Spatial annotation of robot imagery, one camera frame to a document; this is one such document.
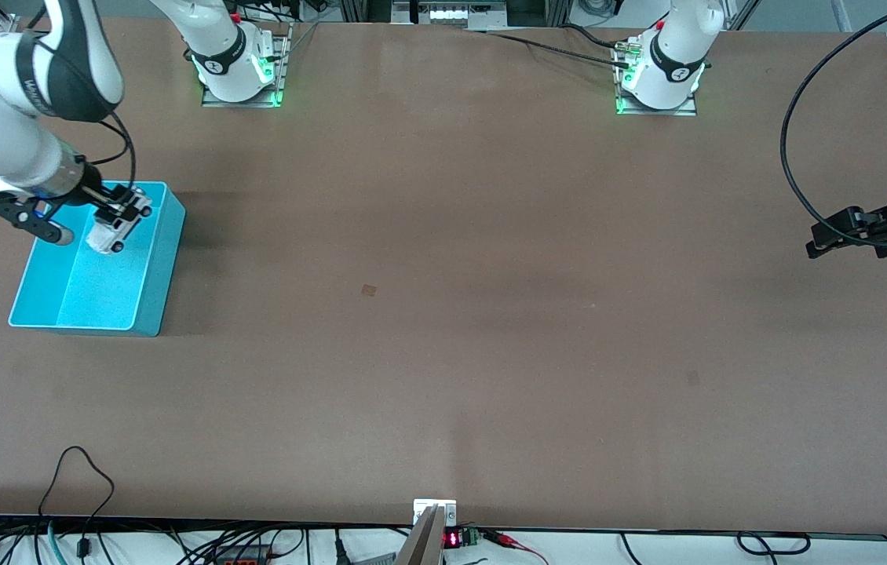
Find white jeep toy car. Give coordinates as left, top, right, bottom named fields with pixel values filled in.
left=86, top=195, right=154, bottom=256

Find teal plastic bin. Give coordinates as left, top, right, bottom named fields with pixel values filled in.
left=8, top=179, right=187, bottom=338

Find red and black box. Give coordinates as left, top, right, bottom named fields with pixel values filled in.
left=216, top=545, right=276, bottom=565

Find grey metal rack unit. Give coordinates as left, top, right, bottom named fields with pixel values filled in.
left=390, top=0, right=510, bottom=32

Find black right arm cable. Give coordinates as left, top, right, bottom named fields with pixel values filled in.
left=86, top=110, right=137, bottom=189

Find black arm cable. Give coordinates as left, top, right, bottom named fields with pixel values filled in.
left=779, top=0, right=887, bottom=250
left=86, top=110, right=137, bottom=189

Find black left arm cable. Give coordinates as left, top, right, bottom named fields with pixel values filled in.
left=779, top=0, right=887, bottom=250

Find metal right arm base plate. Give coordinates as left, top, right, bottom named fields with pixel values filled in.
left=202, top=22, right=291, bottom=108

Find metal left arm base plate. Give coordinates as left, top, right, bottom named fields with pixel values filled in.
left=615, top=35, right=699, bottom=117

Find dark aluminium post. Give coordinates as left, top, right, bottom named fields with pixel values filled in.
left=338, top=0, right=393, bottom=24

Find thick black table cable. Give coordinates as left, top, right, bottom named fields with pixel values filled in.
left=561, top=24, right=625, bottom=52

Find coiled black cable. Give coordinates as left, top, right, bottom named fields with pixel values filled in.
left=736, top=531, right=812, bottom=556

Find thin black table cable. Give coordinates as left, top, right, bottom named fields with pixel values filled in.
left=443, top=26, right=633, bottom=70

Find thin black cable with adapter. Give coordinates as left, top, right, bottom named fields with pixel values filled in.
left=37, top=446, right=116, bottom=560

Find white mounting bracket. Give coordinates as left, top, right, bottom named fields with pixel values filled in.
left=413, top=499, right=458, bottom=527

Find aluminium camera mount bar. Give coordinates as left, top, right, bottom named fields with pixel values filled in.
left=395, top=506, right=445, bottom=565

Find red clip lead wires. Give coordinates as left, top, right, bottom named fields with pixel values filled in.
left=481, top=530, right=550, bottom=565

